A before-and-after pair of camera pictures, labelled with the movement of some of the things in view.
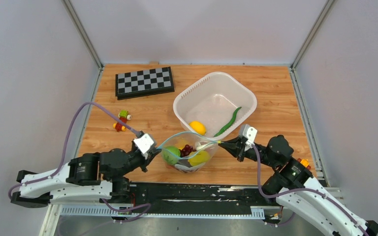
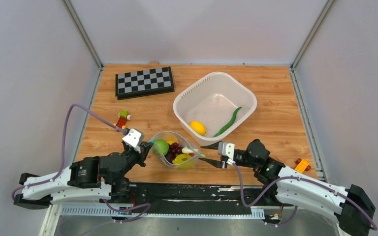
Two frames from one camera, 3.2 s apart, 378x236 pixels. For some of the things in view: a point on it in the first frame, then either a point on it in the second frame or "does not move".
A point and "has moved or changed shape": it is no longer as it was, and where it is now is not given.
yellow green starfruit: x=198 y=158 -> x=183 y=161
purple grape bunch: x=186 y=150 -> x=174 y=149
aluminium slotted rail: x=255 y=211 does not move
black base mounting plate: x=237 y=195 does not move
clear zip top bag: x=188 y=152 has moved or changed shape
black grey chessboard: x=143 y=83 does not move
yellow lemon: x=181 y=143 -> x=170 y=141
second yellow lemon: x=198 y=127 does not move
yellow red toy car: x=305 y=162 does not move
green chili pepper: x=229 y=124 does not move
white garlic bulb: x=198 y=147 -> x=185 y=150
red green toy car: x=123 y=114 does not move
